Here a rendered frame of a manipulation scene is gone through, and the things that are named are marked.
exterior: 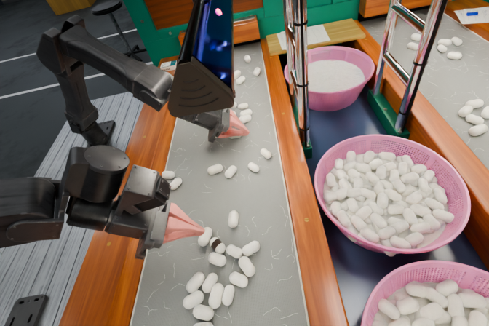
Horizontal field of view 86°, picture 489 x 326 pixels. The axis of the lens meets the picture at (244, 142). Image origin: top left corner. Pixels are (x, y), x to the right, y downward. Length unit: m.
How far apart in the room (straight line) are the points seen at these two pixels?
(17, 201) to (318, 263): 0.44
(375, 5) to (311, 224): 0.84
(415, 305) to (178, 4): 1.07
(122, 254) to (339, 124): 0.64
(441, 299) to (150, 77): 0.66
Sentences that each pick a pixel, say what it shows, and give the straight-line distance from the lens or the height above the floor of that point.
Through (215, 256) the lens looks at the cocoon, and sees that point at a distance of 0.53.
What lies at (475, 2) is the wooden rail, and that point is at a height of 0.77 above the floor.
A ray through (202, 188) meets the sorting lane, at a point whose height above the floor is 0.74.
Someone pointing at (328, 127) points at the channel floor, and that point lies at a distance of 0.81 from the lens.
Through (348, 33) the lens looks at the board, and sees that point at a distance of 1.06.
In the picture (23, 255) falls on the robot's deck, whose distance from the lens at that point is 0.92.
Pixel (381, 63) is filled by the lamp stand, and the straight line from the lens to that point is 0.81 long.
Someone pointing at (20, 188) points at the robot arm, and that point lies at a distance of 0.45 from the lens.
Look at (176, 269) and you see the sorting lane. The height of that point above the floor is 0.74.
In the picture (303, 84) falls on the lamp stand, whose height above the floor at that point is 0.91.
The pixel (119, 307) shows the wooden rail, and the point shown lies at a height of 0.76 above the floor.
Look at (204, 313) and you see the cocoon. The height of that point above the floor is 0.76.
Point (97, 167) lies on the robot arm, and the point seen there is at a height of 1.01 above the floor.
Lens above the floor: 1.23
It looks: 45 degrees down
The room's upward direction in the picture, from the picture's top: 15 degrees counter-clockwise
